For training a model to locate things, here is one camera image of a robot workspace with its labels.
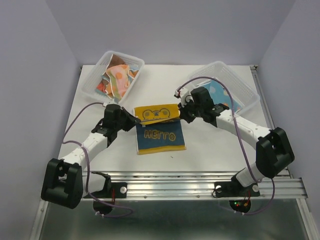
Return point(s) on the aluminium mounting rail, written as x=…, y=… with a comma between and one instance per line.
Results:
x=184, y=186

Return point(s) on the empty white plastic basket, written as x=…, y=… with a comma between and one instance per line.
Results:
x=243, y=95

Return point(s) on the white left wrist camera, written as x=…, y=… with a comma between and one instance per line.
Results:
x=105, y=103

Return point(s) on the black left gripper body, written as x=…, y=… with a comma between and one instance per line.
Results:
x=123, y=123

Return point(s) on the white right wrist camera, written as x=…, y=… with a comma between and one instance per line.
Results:
x=184, y=95

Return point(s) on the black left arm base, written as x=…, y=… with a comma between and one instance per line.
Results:
x=104, y=188

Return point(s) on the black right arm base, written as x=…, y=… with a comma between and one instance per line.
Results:
x=240, y=197

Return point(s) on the white basket holding towels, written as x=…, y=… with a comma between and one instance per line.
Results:
x=94, y=76

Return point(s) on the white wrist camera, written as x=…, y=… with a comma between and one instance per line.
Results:
x=105, y=103
x=184, y=95

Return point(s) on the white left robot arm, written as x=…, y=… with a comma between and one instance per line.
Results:
x=63, y=182

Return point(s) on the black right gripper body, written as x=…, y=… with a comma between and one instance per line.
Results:
x=197, y=109

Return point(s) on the mustard yellow towel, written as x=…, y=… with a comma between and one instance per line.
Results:
x=159, y=130

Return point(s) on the orange peach patterned towel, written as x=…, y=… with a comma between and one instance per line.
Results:
x=116, y=79

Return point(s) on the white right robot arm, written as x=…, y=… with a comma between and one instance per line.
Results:
x=273, y=151

